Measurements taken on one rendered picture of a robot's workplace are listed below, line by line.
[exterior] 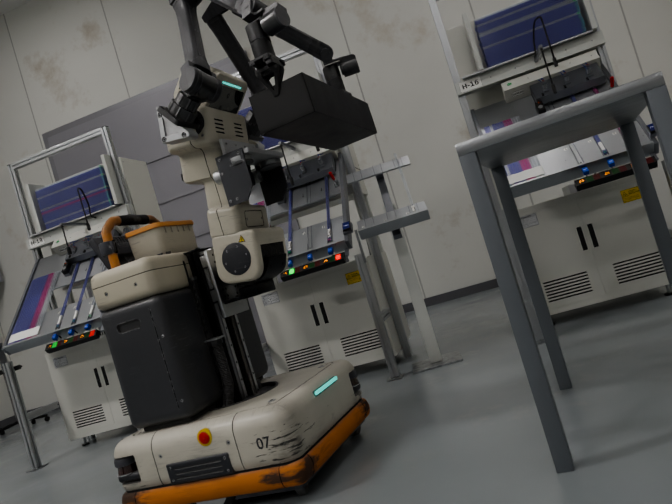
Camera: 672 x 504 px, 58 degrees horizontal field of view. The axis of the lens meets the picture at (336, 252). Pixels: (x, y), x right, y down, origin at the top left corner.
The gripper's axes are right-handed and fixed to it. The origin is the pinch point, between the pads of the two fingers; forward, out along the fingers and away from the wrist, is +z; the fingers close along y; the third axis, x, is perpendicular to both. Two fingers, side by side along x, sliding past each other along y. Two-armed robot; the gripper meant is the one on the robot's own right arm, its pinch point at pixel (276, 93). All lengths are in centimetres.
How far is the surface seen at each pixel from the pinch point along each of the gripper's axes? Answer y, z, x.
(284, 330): 156, 72, 102
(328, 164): 166, -9, 50
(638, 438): 8, 112, -59
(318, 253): 131, 38, 57
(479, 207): -6, 47, -42
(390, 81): 427, -112, 55
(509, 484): -8, 111, -29
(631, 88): -7, 34, -80
